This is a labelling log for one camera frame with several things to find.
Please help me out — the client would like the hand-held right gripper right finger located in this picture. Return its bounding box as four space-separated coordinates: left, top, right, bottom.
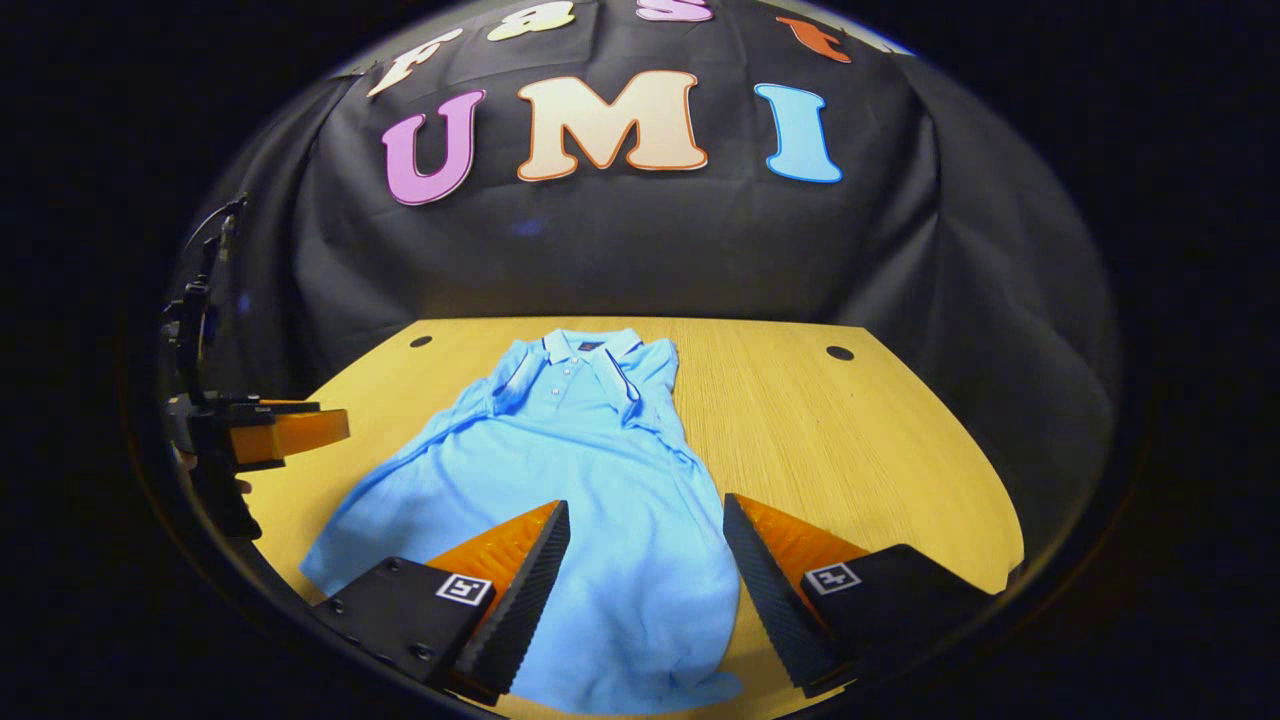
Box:
722 492 996 699

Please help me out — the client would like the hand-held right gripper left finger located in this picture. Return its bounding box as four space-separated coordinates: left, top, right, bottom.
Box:
312 500 571 706

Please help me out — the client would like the light blue T-shirt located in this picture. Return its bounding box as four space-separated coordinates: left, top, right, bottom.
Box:
298 327 748 717

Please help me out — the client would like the black backdrop cloth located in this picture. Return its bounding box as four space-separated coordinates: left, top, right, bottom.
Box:
165 0 1123 571

